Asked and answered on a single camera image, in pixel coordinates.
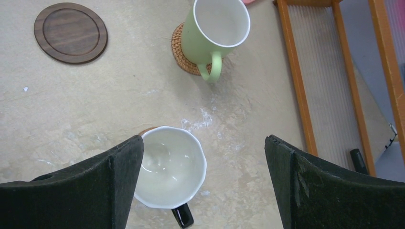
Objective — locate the green mug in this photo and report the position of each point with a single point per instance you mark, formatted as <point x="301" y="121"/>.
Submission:
<point x="212" y="29"/>

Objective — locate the dark walnut wooden coaster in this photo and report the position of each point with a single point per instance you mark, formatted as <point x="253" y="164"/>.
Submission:
<point x="70" y="33"/>

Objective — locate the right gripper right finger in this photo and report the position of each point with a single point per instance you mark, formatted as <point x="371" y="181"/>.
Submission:
<point x="313" y="193"/>

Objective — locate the black blue marker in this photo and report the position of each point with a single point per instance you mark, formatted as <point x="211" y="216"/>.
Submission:
<point x="358" y="161"/>

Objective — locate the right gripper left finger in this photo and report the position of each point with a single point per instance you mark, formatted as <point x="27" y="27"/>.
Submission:
<point x="95" y="193"/>

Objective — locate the pink plastic tray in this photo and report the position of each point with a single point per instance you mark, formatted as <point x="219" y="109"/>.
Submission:
<point x="247" y="2"/>

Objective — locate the black mug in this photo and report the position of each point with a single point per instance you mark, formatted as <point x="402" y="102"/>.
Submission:
<point x="173" y="169"/>

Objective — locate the wooden tiered shelf rack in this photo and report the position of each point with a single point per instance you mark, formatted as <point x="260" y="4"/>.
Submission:
<point x="346" y="59"/>

